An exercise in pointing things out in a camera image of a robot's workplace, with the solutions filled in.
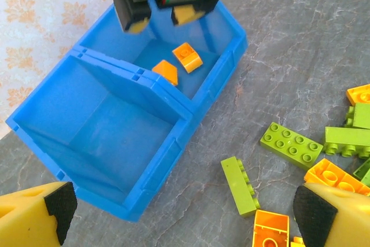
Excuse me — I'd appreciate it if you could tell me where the long green lego brick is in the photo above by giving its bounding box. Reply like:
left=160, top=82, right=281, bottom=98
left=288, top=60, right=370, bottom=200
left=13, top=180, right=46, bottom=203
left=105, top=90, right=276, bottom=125
left=323, top=126, right=370, bottom=160
left=220, top=156, right=261, bottom=218

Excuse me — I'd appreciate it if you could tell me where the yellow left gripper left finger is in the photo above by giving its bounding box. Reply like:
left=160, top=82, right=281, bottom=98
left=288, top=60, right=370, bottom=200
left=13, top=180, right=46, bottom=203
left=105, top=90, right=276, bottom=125
left=0, top=181, right=78, bottom=247

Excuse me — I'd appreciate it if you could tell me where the long orange lego brick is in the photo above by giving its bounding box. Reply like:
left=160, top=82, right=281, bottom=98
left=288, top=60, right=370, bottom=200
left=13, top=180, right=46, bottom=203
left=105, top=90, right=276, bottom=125
left=303, top=158, right=370, bottom=198

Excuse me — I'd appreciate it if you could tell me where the green two-by-four lego brick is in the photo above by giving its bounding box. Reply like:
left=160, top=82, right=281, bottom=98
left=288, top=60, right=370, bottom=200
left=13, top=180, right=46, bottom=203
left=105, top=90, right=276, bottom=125
left=259, top=121, right=324, bottom=172

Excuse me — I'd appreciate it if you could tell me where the square orange lego brick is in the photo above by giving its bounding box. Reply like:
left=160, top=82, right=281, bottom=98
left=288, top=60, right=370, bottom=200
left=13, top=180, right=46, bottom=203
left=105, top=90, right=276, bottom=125
left=251, top=209, right=291, bottom=247

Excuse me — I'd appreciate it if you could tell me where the blue plastic bin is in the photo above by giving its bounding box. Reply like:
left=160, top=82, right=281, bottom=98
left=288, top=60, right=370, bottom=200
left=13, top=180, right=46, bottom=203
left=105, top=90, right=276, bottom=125
left=5, top=49, right=194, bottom=224
left=72, top=0, right=249, bottom=128

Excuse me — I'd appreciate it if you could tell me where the orange sloped lego brick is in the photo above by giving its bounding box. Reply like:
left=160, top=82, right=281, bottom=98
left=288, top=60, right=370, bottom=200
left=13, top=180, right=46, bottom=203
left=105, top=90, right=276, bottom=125
left=151, top=59, right=180, bottom=87
left=172, top=42, right=204, bottom=74

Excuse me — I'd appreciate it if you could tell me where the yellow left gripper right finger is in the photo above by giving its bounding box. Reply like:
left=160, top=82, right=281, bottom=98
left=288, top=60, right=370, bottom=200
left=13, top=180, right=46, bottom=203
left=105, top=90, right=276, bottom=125
left=293, top=182, right=370, bottom=247

